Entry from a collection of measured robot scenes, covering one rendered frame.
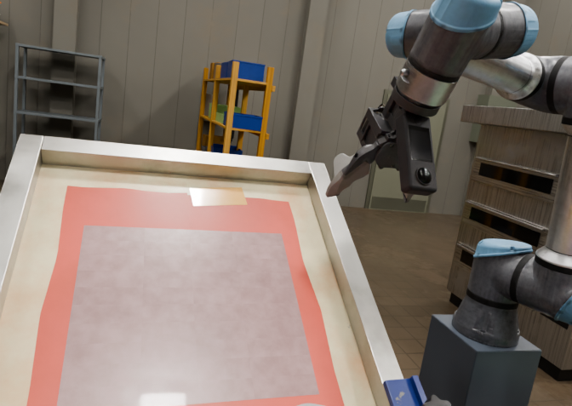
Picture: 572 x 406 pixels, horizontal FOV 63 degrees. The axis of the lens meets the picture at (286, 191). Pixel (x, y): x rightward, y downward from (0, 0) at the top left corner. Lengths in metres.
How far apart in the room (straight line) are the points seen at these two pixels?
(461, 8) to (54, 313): 0.66
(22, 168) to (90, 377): 0.37
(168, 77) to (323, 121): 2.68
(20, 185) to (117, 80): 6.91
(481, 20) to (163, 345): 0.59
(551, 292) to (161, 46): 7.09
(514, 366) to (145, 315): 0.85
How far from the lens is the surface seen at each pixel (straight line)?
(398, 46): 0.81
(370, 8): 8.57
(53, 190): 0.89
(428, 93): 0.66
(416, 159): 0.66
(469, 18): 0.63
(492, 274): 1.17
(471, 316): 1.20
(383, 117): 0.74
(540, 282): 1.12
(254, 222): 0.87
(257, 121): 5.35
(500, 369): 1.22
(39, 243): 0.81
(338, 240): 0.86
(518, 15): 0.73
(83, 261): 0.78
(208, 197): 0.89
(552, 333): 4.01
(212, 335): 0.72
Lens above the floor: 1.67
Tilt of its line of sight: 10 degrees down
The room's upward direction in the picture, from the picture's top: 8 degrees clockwise
